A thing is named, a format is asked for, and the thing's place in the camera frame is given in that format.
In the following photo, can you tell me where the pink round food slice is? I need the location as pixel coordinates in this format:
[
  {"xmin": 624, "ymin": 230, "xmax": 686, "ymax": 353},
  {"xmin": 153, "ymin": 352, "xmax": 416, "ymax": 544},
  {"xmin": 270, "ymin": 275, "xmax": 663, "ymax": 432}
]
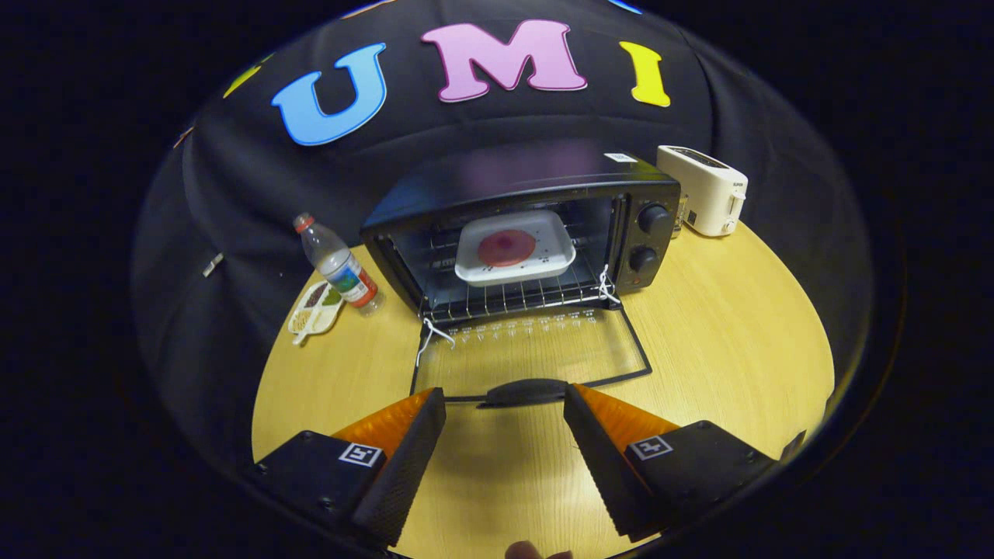
[{"xmin": 477, "ymin": 229, "xmax": 537, "ymax": 268}]

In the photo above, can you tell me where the white pop-up toaster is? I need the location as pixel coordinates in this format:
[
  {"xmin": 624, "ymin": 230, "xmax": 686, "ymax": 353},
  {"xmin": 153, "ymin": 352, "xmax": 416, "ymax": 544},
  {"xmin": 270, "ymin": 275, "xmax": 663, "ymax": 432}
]
[{"xmin": 656, "ymin": 144, "xmax": 749, "ymax": 238}]

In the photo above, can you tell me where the black toaster oven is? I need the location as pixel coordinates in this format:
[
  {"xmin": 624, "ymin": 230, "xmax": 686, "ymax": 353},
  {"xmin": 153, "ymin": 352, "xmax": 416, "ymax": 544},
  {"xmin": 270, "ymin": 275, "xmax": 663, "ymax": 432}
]
[{"xmin": 360, "ymin": 144, "xmax": 683, "ymax": 408}]

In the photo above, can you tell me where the white divided snack dish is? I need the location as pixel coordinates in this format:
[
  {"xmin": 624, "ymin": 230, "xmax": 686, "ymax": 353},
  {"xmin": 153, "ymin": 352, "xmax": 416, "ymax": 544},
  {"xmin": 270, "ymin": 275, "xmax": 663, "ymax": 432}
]
[{"xmin": 287, "ymin": 279, "xmax": 345, "ymax": 346}]

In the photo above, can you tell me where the black backdrop cloth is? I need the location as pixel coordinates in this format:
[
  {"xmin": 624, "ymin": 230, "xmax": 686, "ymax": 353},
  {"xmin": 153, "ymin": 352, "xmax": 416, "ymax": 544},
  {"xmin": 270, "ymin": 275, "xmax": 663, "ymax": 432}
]
[{"xmin": 130, "ymin": 0, "xmax": 874, "ymax": 467}]

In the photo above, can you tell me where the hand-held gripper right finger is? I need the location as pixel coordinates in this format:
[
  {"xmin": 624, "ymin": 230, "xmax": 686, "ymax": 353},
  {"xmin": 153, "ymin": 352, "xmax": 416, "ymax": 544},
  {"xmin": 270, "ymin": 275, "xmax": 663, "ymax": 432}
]
[{"xmin": 563, "ymin": 383, "xmax": 780, "ymax": 543}]

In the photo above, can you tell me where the clear plastic water bottle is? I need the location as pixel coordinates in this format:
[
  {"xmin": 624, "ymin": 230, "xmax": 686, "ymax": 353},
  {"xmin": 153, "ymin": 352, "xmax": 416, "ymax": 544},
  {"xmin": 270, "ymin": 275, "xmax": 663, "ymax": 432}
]
[{"xmin": 293, "ymin": 212, "xmax": 385, "ymax": 318}]

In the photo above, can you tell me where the white rectangular plate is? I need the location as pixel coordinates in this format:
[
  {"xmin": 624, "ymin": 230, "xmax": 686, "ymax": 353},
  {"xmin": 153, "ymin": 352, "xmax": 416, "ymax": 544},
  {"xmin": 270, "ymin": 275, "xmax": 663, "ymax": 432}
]
[{"xmin": 454, "ymin": 210, "xmax": 577, "ymax": 288}]

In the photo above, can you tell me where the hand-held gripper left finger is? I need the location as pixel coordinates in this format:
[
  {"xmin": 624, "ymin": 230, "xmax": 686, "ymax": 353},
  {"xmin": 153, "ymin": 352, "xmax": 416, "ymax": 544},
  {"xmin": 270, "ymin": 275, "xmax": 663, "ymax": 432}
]
[{"xmin": 248, "ymin": 387, "xmax": 447, "ymax": 548}]

